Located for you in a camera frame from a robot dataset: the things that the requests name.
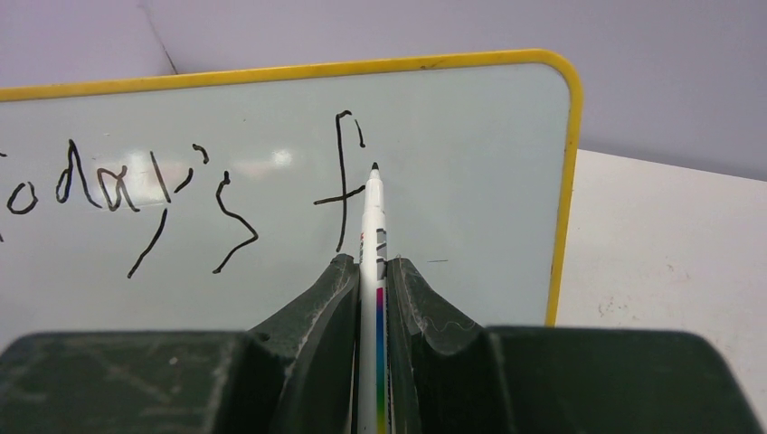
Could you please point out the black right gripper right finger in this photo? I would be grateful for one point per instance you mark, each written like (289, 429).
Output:
(451, 375)

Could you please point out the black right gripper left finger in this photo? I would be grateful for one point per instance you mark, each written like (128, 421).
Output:
(292, 373)

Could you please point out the black whiteboard marker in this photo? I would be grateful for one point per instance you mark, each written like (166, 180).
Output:
(373, 401)

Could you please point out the yellow-framed whiteboard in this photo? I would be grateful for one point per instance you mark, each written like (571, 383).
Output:
(210, 200)

